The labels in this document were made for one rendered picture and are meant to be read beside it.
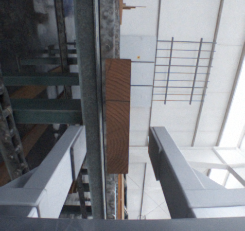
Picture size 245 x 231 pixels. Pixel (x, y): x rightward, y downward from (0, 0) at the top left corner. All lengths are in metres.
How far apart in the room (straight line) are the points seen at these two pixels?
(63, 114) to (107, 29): 0.30
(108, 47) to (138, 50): 5.54
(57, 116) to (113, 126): 0.40
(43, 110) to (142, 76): 5.62
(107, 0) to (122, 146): 0.31
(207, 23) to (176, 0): 1.36
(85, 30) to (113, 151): 0.25
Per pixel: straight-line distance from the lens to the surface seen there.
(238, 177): 8.06
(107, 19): 0.41
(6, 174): 1.58
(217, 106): 8.17
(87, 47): 0.38
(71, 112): 0.56
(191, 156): 8.23
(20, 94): 1.67
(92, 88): 0.39
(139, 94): 6.29
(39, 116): 0.61
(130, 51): 5.92
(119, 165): 0.23
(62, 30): 1.09
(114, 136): 0.21
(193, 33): 6.96
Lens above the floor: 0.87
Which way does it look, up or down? 1 degrees up
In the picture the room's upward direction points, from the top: 91 degrees clockwise
